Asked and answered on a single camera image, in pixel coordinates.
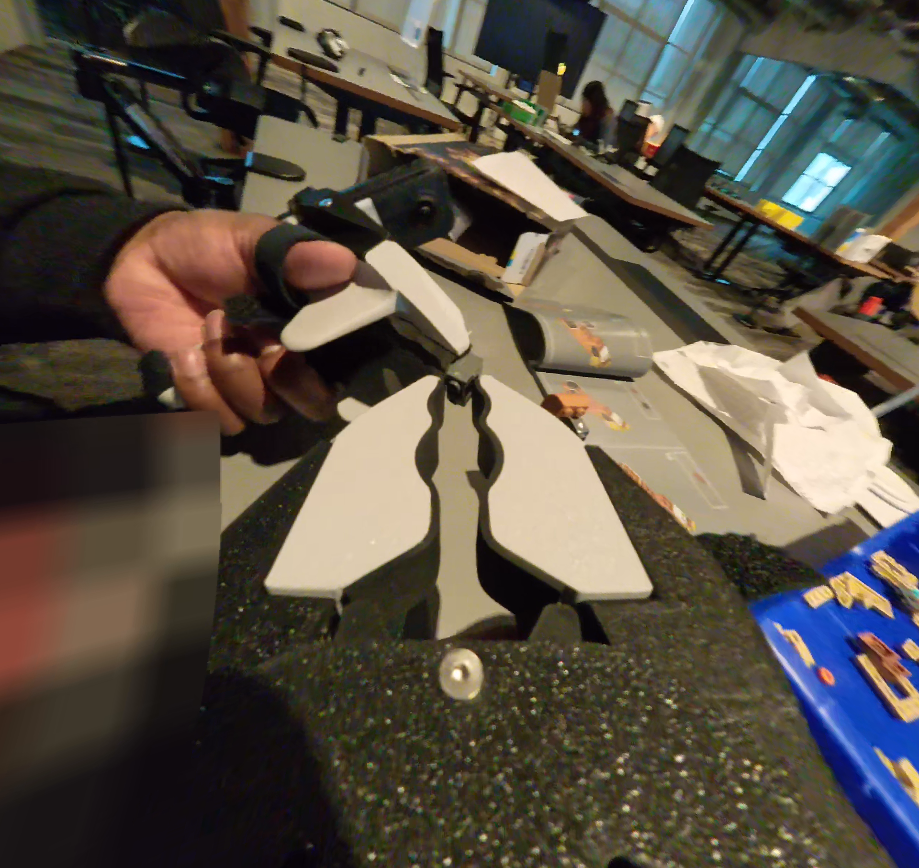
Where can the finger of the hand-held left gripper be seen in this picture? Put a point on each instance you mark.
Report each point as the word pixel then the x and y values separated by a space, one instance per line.
pixel 420 330
pixel 416 286

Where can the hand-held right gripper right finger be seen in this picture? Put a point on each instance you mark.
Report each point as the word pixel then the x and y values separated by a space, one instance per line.
pixel 560 509

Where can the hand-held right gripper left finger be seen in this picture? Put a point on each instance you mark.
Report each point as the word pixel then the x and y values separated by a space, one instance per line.
pixel 366 502

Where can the dark grey toy brick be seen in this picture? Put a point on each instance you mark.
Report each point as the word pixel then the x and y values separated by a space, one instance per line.
pixel 463 380

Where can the person's left forearm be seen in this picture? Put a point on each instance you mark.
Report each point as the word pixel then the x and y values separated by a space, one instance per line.
pixel 50 258

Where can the grey desk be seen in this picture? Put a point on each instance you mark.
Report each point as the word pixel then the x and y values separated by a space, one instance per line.
pixel 646 272

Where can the person's left hand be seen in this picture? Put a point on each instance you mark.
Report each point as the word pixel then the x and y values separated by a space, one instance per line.
pixel 179 272

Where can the cardboard box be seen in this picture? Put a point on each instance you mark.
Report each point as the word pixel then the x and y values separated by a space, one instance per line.
pixel 445 251

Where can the small white carton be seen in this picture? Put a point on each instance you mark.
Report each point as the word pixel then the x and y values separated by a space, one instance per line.
pixel 528 258

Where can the wood-edged grey table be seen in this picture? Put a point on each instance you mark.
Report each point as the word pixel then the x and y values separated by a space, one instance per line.
pixel 373 85
pixel 861 340
pixel 632 186
pixel 790 233

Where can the green bin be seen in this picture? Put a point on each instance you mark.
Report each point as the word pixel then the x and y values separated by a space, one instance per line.
pixel 530 111

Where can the grey instruction booklet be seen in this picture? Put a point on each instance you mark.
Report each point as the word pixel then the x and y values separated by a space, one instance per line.
pixel 624 330

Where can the crumpled white paper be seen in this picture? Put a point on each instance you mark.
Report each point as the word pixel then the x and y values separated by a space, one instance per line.
pixel 790 416

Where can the blue plastic bin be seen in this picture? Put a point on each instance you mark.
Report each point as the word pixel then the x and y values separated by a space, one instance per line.
pixel 825 703

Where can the pile of small toy bricks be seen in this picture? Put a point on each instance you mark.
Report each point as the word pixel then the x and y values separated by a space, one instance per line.
pixel 887 667

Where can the yellow bin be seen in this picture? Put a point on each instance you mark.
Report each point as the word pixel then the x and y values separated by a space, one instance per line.
pixel 781 213

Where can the large black wall screen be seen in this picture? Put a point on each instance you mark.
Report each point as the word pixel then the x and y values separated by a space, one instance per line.
pixel 538 21

